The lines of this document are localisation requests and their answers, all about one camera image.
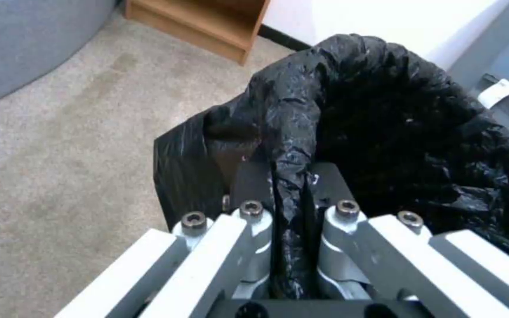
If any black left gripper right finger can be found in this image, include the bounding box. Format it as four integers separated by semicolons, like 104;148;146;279
306;161;509;318

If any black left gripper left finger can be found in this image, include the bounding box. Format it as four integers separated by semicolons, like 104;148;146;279
54;161;278;318

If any dark trash bin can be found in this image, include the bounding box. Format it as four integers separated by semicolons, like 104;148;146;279
201;111;273;199

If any black bin liner bag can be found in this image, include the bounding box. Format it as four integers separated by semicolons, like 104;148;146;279
153;33;509;300

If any white label tag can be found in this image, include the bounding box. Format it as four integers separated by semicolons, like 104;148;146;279
478;78;509;109

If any grey fabric furniture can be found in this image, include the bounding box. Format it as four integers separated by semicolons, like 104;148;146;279
446;10;509;125

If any wooden bedside cabinet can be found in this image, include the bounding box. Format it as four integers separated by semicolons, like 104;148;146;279
124;0;271;64

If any black skirting board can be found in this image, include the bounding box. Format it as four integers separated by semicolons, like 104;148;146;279
257;25;314;51

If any grey upholstered sofa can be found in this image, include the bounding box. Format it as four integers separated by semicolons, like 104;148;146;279
0;0;125;113

